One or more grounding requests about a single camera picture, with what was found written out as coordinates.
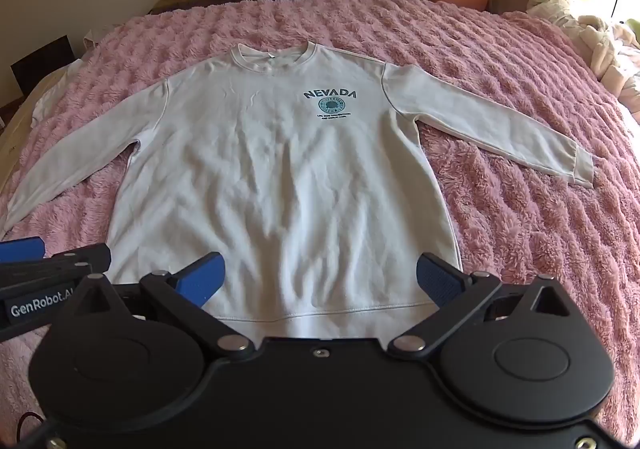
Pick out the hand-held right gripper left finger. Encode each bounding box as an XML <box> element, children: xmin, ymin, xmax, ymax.
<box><xmin>64</xmin><ymin>251</ymin><xmax>257</xmax><ymax>362</ymax></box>

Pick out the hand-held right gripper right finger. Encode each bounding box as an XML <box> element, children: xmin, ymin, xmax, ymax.
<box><xmin>388</xmin><ymin>252</ymin><xmax>574</xmax><ymax>361</ymax></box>

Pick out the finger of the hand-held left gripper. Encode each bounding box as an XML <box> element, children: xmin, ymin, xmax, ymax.
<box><xmin>0</xmin><ymin>243</ymin><xmax>112</xmax><ymax>288</ymax></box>
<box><xmin>0</xmin><ymin>237</ymin><xmax>46</xmax><ymax>265</ymax></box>

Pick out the white printed sweatshirt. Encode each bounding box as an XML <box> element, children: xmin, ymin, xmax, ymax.
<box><xmin>0</xmin><ymin>41</ymin><xmax>597</xmax><ymax>345</ymax></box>

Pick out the pink fluffy blanket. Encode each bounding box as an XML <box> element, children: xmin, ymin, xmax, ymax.
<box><xmin>0</xmin><ymin>0</ymin><xmax>640</xmax><ymax>449</ymax></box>

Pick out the black flat panel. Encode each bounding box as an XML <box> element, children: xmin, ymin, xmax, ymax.
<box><xmin>10</xmin><ymin>35</ymin><xmax>77</xmax><ymax>97</ymax></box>

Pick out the pile of white cloth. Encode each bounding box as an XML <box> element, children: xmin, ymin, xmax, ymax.
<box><xmin>525</xmin><ymin>0</ymin><xmax>640</xmax><ymax>104</ymax></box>

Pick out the red cable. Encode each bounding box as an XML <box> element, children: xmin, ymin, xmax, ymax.
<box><xmin>16</xmin><ymin>410</ymin><xmax>47</xmax><ymax>441</ymax></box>

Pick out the wooden bed frame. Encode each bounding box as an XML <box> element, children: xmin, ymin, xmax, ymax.
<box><xmin>150</xmin><ymin>0</ymin><xmax>241</xmax><ymax>16</ymax></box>

